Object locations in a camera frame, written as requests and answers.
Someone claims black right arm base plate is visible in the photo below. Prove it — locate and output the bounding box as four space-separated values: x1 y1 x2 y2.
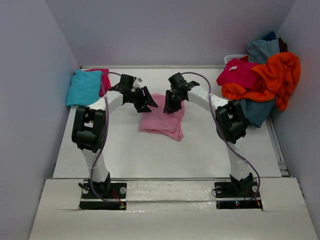
211 181 263 210

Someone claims crumpled orange t-shirt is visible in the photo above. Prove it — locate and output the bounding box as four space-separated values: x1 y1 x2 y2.
221 52 301 111

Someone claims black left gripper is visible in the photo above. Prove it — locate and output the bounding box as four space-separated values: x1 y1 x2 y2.
128 85 158 113

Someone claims light pink t-shirt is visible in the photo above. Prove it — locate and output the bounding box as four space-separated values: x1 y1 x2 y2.
138 93 185 142

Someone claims dark blue t-shirt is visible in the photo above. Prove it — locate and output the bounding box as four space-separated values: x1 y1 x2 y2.
262 31 277 42

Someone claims folded magenta t-shirt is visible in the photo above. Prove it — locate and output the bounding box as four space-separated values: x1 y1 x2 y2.
85 68 111 97

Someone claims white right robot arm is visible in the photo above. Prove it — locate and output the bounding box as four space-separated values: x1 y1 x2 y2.
163 72 257 198

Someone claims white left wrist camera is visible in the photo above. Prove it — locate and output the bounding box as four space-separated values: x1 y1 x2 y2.
133 77 143 88

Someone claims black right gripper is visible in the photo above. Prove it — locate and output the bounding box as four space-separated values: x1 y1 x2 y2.
163 89 185 114

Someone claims white laundry basket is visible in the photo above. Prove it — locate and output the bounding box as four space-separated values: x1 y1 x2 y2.
223 54 248 65

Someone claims maroon t-shirt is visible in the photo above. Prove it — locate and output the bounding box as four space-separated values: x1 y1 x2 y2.
278 38 288 53

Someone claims grey-blue t-shirt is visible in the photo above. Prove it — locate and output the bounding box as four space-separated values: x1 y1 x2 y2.
246 39 280 64

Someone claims folded turquoise t-shirt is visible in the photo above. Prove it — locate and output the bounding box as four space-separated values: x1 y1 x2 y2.
65 70 102 107

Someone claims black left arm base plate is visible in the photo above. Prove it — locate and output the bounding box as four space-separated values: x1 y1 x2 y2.
78 179 127 211

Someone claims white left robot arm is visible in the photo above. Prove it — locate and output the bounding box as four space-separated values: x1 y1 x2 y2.
71 74 158 201

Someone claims crumpled magenta t-shirt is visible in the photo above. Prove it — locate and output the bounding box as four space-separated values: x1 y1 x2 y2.
216 57 258 89

